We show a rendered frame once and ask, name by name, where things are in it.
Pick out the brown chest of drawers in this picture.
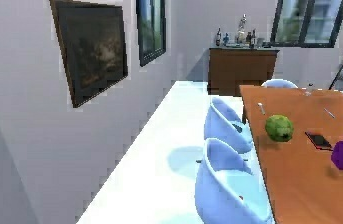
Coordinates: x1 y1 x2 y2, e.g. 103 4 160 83
207 47 281 98

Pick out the orange wooden dining table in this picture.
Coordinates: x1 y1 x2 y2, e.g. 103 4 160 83
239 84 343 224

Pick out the pale blue tub chair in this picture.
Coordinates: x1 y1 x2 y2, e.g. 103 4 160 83
260 78 299 90
203 97 255 155
194 137 276 224

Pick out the dark glass bottle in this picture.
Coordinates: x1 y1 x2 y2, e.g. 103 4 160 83
249 29 258 49
214 27 222 47

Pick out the dark framed painting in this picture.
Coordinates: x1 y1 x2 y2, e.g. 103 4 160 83
49 0 129 109

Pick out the tall silver statue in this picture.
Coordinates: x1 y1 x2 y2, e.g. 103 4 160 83
235 13 249 45

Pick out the green round ball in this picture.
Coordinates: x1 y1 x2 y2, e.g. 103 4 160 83
264 114 295 143

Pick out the black phone with red edge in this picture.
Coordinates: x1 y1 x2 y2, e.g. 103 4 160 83
304 131 334 152

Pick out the grey table knife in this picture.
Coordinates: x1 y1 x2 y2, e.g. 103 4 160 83
322 107 336 120

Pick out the large black framed window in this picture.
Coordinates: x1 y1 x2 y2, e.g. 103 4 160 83
269 0 343 49

